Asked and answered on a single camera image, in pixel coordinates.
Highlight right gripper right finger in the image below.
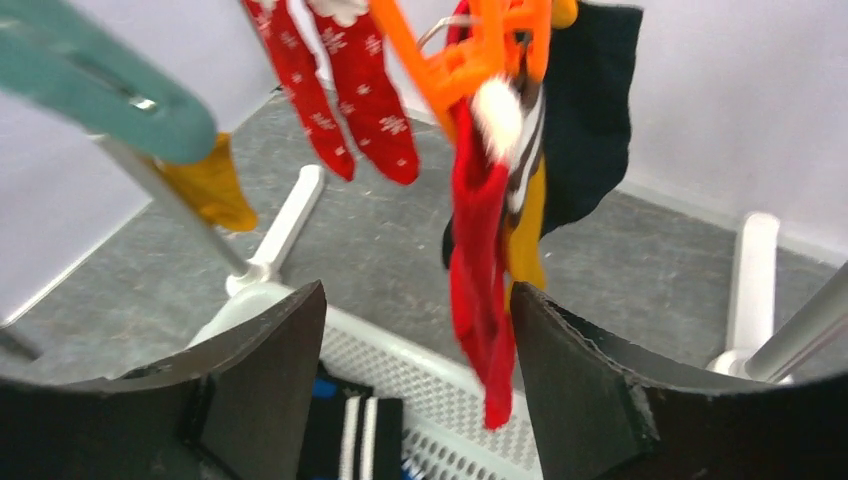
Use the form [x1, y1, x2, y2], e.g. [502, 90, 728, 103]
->
[511, 283, 847, 479]

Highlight mustard yellow striped sock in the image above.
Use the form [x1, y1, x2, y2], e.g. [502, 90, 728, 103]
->
[503, 80, 546, 290]

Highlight black sock white stripes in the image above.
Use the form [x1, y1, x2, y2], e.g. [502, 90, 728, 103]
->
[297, 396, 404, 480]

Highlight white plastic perforated basket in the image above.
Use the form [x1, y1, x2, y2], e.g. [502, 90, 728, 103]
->
[321, 307, 543, 480]

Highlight red snowflake christmas sock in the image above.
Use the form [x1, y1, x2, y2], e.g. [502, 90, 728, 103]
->
[243, 1, 355, 181]

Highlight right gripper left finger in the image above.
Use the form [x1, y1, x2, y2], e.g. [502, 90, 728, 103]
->
[1, 281, 327, 479]

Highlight teal clothes peg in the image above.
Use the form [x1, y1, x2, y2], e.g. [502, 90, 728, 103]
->
[1, 1, 217, 164]

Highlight black ankle sock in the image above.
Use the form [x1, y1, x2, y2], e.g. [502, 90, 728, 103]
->
[441, 0, 645, 270]

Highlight orange clothes peg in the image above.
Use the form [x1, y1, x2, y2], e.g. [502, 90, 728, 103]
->
[369, 0, 553, 141]

